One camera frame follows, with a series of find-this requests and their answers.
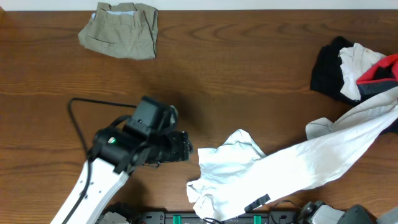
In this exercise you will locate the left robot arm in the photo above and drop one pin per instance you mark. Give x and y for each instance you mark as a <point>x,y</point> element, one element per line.
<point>113,157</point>

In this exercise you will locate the white t-shirt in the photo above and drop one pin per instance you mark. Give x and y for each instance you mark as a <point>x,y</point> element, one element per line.
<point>238,177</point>

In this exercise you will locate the black red garment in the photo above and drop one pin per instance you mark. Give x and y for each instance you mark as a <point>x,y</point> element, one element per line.
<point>378,87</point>

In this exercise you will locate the white patterned garment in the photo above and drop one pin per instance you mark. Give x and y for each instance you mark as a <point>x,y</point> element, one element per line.
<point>355,61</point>

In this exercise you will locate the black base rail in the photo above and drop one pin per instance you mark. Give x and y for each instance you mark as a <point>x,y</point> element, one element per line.
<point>282,217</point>

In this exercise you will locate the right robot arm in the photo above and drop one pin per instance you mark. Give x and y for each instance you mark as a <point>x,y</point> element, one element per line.
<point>320,213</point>

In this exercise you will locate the folded khaki shorts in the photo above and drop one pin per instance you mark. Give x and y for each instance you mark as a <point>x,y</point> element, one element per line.
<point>125,30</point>

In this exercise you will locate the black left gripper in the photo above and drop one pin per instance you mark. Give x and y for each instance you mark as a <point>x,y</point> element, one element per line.
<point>182,146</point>

